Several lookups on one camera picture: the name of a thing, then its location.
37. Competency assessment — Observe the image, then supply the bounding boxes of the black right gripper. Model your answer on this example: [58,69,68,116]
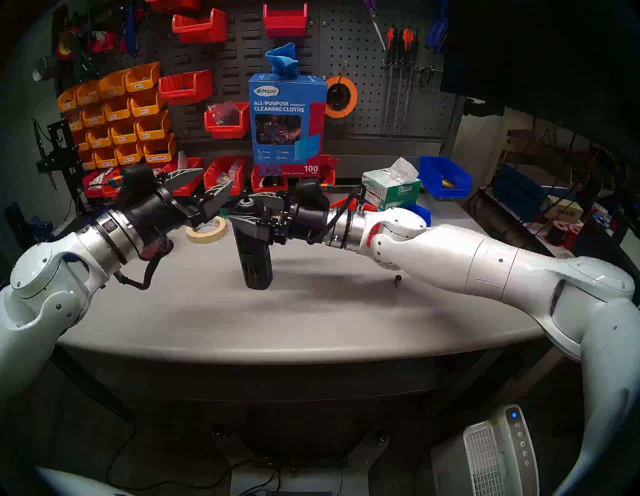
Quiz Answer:
[228,191,334,246]

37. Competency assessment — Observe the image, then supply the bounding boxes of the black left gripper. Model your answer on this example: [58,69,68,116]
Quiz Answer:
[130,168,236,242]

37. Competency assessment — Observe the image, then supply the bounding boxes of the black electric screwdriver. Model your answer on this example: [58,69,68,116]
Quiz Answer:
[230,192,275,291]

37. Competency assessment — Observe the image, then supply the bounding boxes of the robot base stand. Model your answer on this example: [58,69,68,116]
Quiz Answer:
[212,425,388,496]

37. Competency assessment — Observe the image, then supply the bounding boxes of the orange black screwdriver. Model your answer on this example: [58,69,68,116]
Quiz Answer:
[395,28,411,132]
[382,27,398,133]
[402,29,420,132]

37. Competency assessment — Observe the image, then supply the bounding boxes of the clear plastic parts box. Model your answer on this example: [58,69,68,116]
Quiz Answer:
[216,159,243,187]

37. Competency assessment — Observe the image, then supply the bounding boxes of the beige masking tape roll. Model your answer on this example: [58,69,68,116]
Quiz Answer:
[186,216,228,245]

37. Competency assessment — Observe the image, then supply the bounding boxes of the yellow bin labelled M4 HEX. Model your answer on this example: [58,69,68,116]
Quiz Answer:
[143,133,177,164]

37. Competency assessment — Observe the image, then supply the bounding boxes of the yellow bin labelled M3-6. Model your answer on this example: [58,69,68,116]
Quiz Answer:
[136,110,171,141]

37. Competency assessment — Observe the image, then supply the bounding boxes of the yellow bin labelled M2.5-5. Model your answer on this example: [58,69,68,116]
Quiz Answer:
[115,141,146,166]

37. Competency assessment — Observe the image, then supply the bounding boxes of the clear plastic bag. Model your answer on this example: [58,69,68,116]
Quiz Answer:
[210,101,241,126]

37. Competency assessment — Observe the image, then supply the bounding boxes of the yellow bin labelled M3-8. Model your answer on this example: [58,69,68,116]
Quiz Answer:
[110,118,139,145]

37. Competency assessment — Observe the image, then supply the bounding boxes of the yellow bin labelled M3-4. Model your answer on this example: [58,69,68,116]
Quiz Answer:
[130,87,166,117]

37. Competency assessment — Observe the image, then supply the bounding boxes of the yellow bin labelled M4-6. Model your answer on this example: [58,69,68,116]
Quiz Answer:
[103,95,133,122]

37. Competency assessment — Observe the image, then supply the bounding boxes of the blue cleaning cloths box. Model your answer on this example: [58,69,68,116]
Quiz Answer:
[248,73,328,176]

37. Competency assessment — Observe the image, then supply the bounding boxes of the yellow bin labelled M3X6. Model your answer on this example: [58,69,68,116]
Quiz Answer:
[125,61,161,92]

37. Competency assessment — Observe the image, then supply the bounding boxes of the Kimtech tissue box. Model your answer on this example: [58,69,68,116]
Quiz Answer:
[361,157,422,211]

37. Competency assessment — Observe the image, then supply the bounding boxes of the yellow bin labelled M3X8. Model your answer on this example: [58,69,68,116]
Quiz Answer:
[98,68,130,98]

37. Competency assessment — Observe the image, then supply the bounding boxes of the black metal stand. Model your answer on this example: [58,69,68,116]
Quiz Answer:
[32,118,86,216]

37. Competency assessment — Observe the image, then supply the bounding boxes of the orange tape roll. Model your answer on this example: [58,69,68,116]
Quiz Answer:
[325,76,358,119]

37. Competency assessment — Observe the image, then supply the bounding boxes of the dark grey pegboard panel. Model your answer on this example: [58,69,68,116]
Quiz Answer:
[50,0,463,146]

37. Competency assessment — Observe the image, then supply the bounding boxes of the blue microfiber cloth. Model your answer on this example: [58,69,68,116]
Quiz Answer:
[266,42,301,78]

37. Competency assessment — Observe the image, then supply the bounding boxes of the blue spring clamp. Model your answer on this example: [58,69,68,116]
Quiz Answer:
[425,0,442,51]
[27,216,53,241]
[435,0,450,53]

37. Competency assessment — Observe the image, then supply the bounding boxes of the black clamp tool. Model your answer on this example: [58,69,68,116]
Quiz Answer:
[75,20,108,83]

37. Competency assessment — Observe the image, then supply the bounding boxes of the red white tape roll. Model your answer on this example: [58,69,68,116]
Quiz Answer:
[85,30,118,53]

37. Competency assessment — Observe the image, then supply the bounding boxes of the large blue plastic bin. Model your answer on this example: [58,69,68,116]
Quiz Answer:
[419,156,472,199]

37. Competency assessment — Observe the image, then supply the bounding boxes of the black cylindrical object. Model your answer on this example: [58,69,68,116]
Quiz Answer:
[4,201,32,251]

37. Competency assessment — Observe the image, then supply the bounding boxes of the crimson plastic storage bin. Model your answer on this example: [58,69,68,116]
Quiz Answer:
[263,2,308,38]

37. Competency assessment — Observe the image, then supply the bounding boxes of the red yellow tape roll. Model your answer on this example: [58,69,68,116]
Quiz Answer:
[56,26,81,61]

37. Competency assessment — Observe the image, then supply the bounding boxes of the dark blue crate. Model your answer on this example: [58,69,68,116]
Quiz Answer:
[492,162,571,213]

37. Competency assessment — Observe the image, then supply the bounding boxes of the red thread spool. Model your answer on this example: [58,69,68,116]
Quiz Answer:
[547,221,581,251]

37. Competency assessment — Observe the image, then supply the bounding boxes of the cardboard box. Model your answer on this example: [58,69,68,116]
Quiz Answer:
[542,195,585,225]

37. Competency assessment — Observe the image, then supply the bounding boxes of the white air purifier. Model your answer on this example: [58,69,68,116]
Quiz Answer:
[431,404,540,496]

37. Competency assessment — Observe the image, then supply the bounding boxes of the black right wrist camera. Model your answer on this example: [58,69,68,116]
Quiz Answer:
[294,179,331,211]

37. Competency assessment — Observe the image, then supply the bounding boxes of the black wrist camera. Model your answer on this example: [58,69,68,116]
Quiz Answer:
[294,179,331,211]
[102,165,158,211]

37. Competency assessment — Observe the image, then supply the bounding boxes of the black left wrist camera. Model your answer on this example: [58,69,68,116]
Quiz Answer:
[102,165,158,211]

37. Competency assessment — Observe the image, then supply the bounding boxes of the red wire spool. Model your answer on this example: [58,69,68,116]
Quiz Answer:
[139,235,173,262]

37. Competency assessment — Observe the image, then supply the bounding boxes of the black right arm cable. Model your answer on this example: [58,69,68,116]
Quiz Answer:
[306,185,367,246]

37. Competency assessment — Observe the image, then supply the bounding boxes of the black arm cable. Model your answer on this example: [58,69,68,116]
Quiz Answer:
[114,235,168,291]
[306,185,367,246]

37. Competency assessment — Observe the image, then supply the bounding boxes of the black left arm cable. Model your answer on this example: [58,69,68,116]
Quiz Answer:
[114,235,168,291]

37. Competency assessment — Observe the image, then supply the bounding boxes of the blue handled tool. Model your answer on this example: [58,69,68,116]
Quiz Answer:
[123,5,141,57]

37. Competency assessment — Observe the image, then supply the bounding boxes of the silver duct tape roll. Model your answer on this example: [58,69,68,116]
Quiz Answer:
[32,55,58,82]

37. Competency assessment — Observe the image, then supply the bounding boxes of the purple handled scissors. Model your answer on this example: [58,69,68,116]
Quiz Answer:
[361,0,387,51]

